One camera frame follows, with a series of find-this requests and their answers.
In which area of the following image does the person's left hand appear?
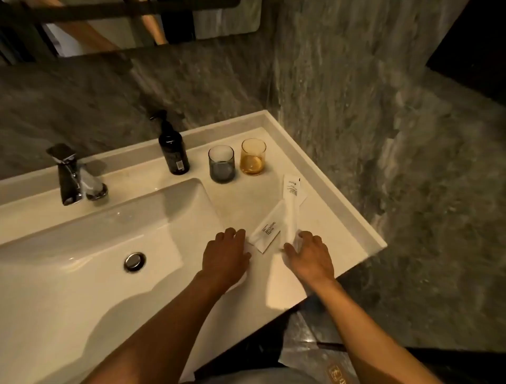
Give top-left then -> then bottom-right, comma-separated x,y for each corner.
201,227 -> 252,293

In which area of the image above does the person's right hand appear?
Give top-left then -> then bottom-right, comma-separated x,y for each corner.
283,231 -> 336,292

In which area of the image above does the white toothbrush packet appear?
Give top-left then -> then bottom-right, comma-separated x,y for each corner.
281,174 -> 309,252
248,199 -> 287,254

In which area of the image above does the grey glass tumbler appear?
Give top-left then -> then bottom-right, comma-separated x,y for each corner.
208,145 -> 236,184

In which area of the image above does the amber glass tumbler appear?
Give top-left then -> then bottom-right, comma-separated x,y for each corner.
239,138 -> 267,176

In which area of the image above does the person's right forearm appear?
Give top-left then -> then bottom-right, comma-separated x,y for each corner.
304,275 -> 443,384

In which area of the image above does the person's left forearm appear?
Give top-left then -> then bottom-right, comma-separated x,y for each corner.
81,273 -> 228,384

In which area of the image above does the white sink counter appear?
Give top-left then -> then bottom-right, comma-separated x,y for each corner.
0,110 -> 387,384

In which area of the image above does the chrome drain stopper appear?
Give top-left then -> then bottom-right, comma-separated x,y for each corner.
123,252 -> 147,274

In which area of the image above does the bin with clear plastic liner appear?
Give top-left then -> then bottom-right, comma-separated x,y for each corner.
278,312 -> 361,384

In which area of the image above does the black pump bottle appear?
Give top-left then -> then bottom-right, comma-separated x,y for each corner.
149,109 -> 190,176

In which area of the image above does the chrome faucet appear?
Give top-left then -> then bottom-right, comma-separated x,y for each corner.
45,143 -> 109,206

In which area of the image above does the wall mirror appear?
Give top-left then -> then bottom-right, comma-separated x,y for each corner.
0,0 -> 262,66

